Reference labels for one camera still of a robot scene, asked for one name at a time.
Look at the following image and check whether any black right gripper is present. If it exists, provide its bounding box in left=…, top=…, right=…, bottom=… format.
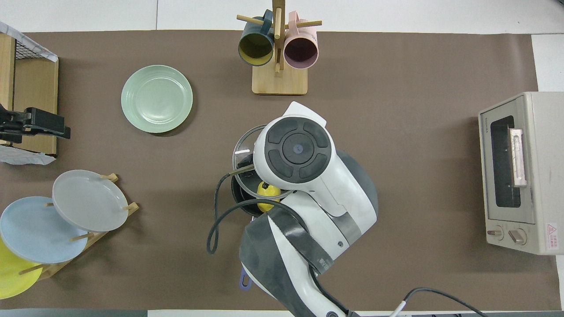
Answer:
left=237, top=152, right=257, bottom=177

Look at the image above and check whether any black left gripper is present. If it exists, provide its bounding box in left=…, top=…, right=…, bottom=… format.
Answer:
left=20, top=107, right=71, bottom=139

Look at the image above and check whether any glass lid purple knob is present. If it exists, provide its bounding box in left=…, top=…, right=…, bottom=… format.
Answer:
left=232, top=125, right=300, bottom=199

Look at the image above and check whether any grey plate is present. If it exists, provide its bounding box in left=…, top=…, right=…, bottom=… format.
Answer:
left=52, top=170, right=130, bottom=232

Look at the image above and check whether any green plate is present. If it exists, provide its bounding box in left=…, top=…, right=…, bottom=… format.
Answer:
left=121, top=65, right=193, bottom=134

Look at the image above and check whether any light blue plate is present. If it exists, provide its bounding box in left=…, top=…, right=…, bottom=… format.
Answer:
left=0, top=196, right=89, bottom=265

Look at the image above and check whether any wooden plate rack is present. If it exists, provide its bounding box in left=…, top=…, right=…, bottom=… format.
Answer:
left=18, top=173, right=140, bottom=282

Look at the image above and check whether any yellow plate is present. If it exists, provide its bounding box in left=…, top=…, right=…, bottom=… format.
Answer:
left=0, top=238, right=44, bottom=300

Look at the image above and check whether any white marbled paper sheet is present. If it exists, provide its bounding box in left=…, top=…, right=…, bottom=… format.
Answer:
left=0, top=21, right=59, bottom=63
left=0, top=145, right=56, bottom=166

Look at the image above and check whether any wooden mug tree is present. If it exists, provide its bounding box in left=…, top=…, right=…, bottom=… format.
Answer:
left=237, top=0, right=323, bottom=96

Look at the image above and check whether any dark teal mug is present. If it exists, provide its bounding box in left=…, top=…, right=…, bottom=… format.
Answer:
left=238, top=10, right=275, bottom=67

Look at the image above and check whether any pink mug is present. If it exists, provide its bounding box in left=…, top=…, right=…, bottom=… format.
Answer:
left=283, top=11, right=319, bottom=70

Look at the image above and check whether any brown table mat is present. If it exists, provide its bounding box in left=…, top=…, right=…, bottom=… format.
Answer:
left=0, top=30, right=561, bottom=311

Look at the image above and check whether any beige toaster oven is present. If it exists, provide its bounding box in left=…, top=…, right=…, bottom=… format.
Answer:
left=478, top=91, right=564, bottom=256

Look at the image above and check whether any black pot purple handle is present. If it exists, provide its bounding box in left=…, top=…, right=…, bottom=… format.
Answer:
left=231, top=174, right=266, bottom=291

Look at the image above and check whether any wooden wire basket box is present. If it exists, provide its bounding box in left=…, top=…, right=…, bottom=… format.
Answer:
left=13, top=57, right=59, bottom=158

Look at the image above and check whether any black wire basket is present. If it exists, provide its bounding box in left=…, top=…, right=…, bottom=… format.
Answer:
left=13, top=37, right=50, bottom=61

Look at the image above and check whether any black cable white connector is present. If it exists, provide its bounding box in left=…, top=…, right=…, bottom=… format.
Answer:
left=390, top=288, right=490, bottom=317

